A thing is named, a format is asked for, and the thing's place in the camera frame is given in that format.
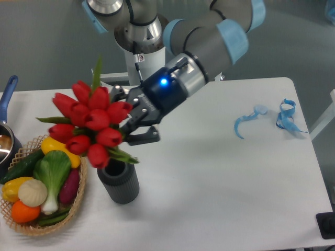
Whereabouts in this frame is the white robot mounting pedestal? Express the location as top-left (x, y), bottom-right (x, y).
top-left (90, 49), bottom-right (226, 88)

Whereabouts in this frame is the blue handled saucepan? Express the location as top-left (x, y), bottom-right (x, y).
top-left (1, 75), bottom-right (22, 178)

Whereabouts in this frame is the woven wicker basket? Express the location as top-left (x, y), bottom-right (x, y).
top-left (1, 135), bottom-right (88, 236)

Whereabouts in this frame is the dark grey ribbed vase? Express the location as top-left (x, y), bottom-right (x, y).
top-left (97, 159), bottom-right (140, 204)

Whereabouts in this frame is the red tulip bouquet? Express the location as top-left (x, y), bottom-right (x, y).
top-left (38, 59), bottom-right (139, 168)

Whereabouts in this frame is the yellow bell pepper toy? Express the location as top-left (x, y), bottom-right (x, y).
top-left (2, 177), bottom-right (33, 203)

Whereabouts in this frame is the green bok choy toy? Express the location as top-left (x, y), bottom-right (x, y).
top-left (33, 150), bottom-right (71, 215)

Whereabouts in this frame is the cream steamed bun toy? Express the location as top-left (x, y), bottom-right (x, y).
top-left (18, 179), bottom-right (48, 207)

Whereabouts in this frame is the purple sweet potato toy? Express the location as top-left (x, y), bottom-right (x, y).
top-left (59, 169), bottom-right (80, 204)

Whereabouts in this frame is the green bean pods toy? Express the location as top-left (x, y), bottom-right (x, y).
top-left (37, 207), bottom-right (70, 227)

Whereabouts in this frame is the white frame leg right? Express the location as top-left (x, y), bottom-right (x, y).
top-left (309, 89), bottom-right (334, 141)

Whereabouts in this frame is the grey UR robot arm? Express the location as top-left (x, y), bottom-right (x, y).
top-left (82, 1), bottom-right (266, 145)

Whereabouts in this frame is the blue ribbon strip left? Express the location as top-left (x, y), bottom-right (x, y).
top-left (233, 105), bottom-right (268, 139)

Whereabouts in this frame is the green cucumber toy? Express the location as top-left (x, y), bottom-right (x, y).
top-left (1, 149), bottom-right (44, 185)

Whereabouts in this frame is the yellow squash toy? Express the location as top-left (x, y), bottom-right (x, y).
top-left (41, 136), bottom-right (81, 168)

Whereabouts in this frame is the black device at edge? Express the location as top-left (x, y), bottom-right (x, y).
top-left (316, 212), bottom-right (334, 239)

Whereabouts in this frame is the orange fruit toy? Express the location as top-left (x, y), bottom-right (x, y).
top-left (11, 200), bottom-right (40, 223)

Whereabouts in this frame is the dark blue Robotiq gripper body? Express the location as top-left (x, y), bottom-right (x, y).
top-left (121, 66), bottom-right (187, 134)

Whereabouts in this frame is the blue ribbon strip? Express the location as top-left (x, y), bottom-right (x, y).
top-left (275, 98), bottom-right (308, 135)
top-left (233, 105), bottom-right (268, 139)

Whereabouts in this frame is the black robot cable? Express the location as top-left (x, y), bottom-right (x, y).
top-left (132, 41), bottom-right (146, 86)

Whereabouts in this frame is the blue ribbon strip right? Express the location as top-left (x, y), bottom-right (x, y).
top-left (275, 98), bottom-right (308, 135)

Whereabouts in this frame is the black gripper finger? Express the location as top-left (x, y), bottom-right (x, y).
top-left (110, 85), bottom-right (130, 102)
top-left (125, 125), bottom-right (160, 145)

